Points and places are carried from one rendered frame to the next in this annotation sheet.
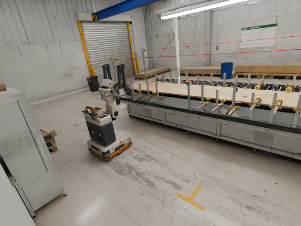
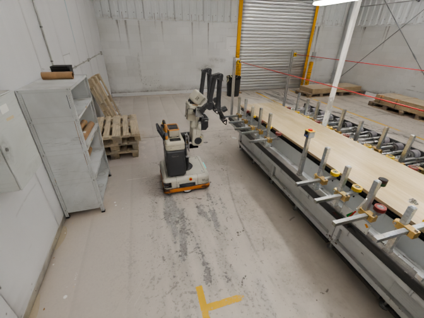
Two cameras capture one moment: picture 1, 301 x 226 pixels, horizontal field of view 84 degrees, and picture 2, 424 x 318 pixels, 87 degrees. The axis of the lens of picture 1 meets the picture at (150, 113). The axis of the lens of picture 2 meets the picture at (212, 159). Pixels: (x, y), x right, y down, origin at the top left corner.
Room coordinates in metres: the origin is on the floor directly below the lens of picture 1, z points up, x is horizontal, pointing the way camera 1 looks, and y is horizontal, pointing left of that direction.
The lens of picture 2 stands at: (0.68, -0.89, 2.01)
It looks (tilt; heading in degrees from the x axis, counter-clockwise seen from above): 29 degrees down; 29
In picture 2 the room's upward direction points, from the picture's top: 1 degrees clockwise
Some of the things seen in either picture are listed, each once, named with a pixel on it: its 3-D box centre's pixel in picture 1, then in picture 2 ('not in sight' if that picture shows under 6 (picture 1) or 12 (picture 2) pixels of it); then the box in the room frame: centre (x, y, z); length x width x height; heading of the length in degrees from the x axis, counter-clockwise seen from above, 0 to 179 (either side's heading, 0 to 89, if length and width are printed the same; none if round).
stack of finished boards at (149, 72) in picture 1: (153, 71); (330, 88); (11.09, -0.50, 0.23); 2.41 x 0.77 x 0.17; 138
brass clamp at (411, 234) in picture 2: (254, 103); (405, 228); (2.20, -1.48, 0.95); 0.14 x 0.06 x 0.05; 46
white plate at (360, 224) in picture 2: (230, 113); (354, 218); (2.39, -1.24, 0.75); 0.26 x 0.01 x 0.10; 46
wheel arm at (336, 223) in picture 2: (233, 110); (357, 217); (2.29, -1.24, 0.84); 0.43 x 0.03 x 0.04; 136
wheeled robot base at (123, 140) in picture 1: (109, 142); (183, 173); (2.96, 0.88, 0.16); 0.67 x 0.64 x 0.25; 136
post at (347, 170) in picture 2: (217, 103); (339, 189); (2.56, -1.10, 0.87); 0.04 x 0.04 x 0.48; 46
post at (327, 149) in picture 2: (202, 98); (321, 170); (2.74, -0.92, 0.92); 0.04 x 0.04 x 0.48; 46
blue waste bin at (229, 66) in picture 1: (226, 70); not in sight; (7.80, -3.74, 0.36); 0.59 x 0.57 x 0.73; 136
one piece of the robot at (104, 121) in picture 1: (101, 125); (175, 148); (2.90, 0.95, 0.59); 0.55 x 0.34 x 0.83; 46
